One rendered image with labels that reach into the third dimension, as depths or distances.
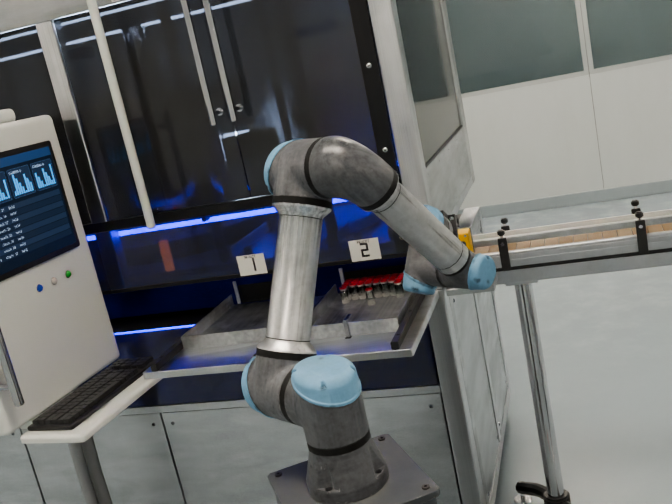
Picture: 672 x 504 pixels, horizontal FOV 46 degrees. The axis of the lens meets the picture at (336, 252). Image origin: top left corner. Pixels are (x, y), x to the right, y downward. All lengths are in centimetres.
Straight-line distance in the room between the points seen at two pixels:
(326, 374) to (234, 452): 121
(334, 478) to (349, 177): 53
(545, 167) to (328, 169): 537
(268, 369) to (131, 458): 133
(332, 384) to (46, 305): 111
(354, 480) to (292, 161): 59
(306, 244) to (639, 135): 539
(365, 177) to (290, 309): 29
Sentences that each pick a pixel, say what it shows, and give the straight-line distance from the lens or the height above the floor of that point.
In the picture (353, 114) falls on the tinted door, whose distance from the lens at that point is 211.
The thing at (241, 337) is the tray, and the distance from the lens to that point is 208.
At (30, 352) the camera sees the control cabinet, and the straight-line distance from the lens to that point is 223.
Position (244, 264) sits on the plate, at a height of 102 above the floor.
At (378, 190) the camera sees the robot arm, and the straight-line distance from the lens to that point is 144.
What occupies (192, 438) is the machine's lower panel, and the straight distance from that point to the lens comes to 261.
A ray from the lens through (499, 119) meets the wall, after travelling 669.
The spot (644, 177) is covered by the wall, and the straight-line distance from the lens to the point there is 678.
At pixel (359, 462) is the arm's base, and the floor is 85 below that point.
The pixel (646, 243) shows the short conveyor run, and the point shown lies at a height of 91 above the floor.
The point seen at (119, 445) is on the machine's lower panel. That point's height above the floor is 47.
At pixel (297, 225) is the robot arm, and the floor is 125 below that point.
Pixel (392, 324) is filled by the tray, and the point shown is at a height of 90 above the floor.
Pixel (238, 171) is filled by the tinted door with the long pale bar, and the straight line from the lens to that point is 224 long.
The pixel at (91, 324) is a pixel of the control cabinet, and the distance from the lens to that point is 241.
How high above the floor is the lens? 153
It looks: 13 degrees down
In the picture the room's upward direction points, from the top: 12 degrees counter-clockwise
